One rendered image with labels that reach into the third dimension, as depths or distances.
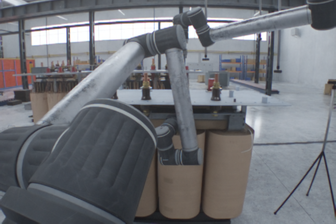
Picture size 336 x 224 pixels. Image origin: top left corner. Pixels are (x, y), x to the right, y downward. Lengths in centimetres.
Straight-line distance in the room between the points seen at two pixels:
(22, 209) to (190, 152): 97
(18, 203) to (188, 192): 157
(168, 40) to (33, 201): 93
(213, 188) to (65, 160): 158
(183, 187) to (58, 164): 149
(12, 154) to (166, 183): 141
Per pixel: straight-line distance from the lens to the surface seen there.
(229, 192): 183
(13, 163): 48
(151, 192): 187
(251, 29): 118
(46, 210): 27
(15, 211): 30
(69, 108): 63
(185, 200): 183
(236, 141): 159
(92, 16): 1119
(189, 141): 111
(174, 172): 165
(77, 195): 29
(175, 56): 104
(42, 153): 39
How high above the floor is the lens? 162
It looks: 10 degrees down
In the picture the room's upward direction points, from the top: straight up
